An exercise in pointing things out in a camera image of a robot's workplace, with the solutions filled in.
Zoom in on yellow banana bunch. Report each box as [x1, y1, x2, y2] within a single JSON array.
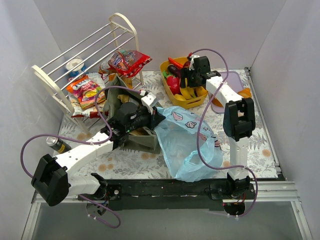
[[174, 86, 208, 101]]

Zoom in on light blue plastic bag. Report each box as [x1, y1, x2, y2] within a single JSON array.
[[154, 106, 223, 183]]

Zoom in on brown paper snack bag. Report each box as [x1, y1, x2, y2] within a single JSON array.
[[117, 94, 148, 136]]

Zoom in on green canvas tote bag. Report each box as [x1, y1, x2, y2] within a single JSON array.
[[103, 76, 165, 154]]

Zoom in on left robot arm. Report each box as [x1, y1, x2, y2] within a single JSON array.
[[31, 102, 165, 207]]

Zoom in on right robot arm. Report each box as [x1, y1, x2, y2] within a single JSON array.
[[180, 53, 256, 198]]

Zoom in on pink dragon fruit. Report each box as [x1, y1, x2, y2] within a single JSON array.
[[162, 71, 181, 95]]

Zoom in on red apple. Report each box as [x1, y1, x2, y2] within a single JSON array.
[[183, 60, 191, 70]]

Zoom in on purple eggplant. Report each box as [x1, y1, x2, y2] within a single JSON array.
[[167, 64, 185, 78]]

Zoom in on yellow plastic fruit basket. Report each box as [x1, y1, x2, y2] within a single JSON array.
[[160, 60, 208, 109]]

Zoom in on red chili pepper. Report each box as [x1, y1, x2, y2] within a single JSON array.
[[168, 57, 183, 69]]

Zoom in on purple tray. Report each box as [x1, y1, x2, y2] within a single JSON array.
[[210, 71, 245, 114]]

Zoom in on orange croissant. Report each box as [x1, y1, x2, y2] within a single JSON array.
[[237, 87, 252, 99]]

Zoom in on red snack bag lower shelf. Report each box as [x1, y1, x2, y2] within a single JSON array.
[[108, 49, 152, 78]]

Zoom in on colourful fruit candy bag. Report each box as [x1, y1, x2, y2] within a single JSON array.
[[66, 75, 102, 110]]

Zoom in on dark drink can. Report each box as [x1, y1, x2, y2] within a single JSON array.
[[46, 136, 72, 154]]

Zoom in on blue white tin can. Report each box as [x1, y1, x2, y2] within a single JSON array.
[[65, 57, 86, 77]]

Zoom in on white metal shelf rack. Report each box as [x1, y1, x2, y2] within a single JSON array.
[[31, 12, 140, 133]]

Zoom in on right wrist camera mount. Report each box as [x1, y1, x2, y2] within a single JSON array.
[[188, 54, 200, 71]]

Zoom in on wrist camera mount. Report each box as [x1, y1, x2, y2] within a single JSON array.
[[188, 54, 200, 71], [139, 90, 158, 115]]

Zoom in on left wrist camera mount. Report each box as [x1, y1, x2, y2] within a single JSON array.
[[139, 90, 158, 115]]

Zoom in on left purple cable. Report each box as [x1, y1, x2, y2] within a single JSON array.
[[20, 86, 145, 229]]

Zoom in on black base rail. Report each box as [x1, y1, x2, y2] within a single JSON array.
[[96, 179, 238, 211]]

